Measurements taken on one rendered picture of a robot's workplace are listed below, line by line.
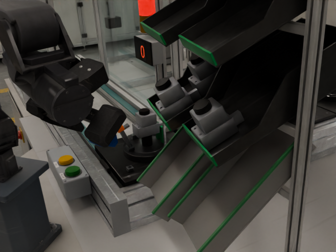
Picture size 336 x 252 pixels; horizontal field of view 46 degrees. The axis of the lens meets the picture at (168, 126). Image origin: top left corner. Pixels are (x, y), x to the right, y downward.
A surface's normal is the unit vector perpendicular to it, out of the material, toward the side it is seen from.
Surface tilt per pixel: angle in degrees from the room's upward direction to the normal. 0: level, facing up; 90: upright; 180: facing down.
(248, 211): 90
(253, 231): 0
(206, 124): 90
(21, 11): 25
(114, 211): 90
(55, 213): 0
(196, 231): 45
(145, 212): 90
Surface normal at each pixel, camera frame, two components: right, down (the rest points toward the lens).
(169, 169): -0.71, -0.51
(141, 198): 0.47, 0.36
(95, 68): -0.18, -0.72
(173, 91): 0.25, 0.43
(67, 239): -0.05, -0.90
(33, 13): 0.40, -0.51
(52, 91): -0.44, -0.37
